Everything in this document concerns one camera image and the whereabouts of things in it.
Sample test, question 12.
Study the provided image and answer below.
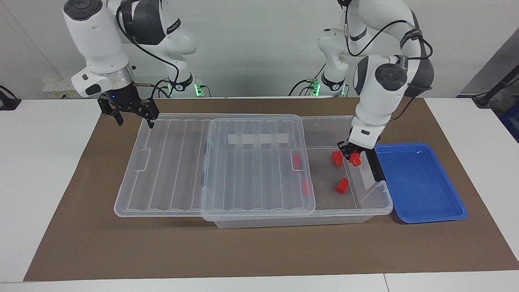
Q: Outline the black clamp mount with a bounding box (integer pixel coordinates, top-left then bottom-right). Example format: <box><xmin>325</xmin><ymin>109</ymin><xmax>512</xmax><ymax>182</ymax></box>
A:
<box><xmin>0</xmin><ymin>85</ymin><xmax>21</xmax><ymax>111</ymax></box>

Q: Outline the clear plastic storage box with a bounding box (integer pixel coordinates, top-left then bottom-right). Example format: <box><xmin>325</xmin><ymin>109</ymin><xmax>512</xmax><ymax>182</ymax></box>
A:
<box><xmin>202</xmin><ymin>115</ymin><xmax>394</xmax><ymax>229</ymax></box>

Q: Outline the blue plastic tray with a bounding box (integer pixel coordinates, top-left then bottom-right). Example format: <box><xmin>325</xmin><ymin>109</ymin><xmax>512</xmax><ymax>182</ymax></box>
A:
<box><xmin>374</xmin><ymin>142</ymin><xmax>468</xmax><ymax>224</ymax></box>

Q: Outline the black tripod leg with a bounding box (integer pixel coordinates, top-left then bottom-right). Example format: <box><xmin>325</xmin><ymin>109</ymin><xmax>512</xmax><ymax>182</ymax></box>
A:
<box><xmin>472</xmin><ymin>65</ymin><xmax>519</xmax><ymax>108</ymax></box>

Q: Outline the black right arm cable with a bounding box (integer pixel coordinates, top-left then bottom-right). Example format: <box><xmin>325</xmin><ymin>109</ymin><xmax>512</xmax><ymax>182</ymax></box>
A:
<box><xmin>116</xmin><ymin>0</ymin><xmax>181</xmax><ymax>99</ymax></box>

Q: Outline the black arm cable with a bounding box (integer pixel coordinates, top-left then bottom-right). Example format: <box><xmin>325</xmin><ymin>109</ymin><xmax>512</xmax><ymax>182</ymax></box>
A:
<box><xmin>344</xmin><ymin>0</ymin><xmax>433</xmax><ymax>122</ymax></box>
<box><xmin>116</xmin><ymin>0</ymin><xmax>181</xmax><ymax>99</ymax></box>

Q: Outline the clear plastic box lid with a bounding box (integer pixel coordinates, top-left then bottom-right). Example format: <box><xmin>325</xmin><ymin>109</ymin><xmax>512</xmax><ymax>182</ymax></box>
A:
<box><xmin>114</xmin><ymin>114</ymin><xmax>317</xmax><ymax>218</ymax></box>

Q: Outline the black base cable bundle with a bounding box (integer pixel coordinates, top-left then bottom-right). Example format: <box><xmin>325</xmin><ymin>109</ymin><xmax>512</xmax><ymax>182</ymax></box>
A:
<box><xmin>289</xmin><ymin>61</ymin><xmax>327</xmax><ymax>97</ymax></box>

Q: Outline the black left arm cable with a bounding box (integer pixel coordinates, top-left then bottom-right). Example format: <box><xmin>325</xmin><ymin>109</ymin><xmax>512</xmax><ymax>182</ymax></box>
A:
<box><xmin>344</xmin><ymin>0</ymin><xmax>433</xmax><ymax>122</ymax></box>

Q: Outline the brown table mat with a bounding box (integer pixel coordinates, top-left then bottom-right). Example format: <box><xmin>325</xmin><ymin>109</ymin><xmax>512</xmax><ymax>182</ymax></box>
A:
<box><xmin>24</xmin><ymin>97</ymin><xmax>519</xmax><ymax>282</ymax></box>

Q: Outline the black box latch handle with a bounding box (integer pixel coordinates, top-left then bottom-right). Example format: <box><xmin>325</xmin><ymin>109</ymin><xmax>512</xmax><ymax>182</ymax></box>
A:
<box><xmin>365</xmin><ymin>149</ymin><xmax>386</xmax><ymax>183</ymax></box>

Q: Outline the white wall socket strip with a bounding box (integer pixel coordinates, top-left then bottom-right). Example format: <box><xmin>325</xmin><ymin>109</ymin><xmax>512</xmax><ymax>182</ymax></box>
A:
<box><xmin>43</xmin><ymin>79</ymin><xmax>88</xmax><ymax>99</ymax></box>

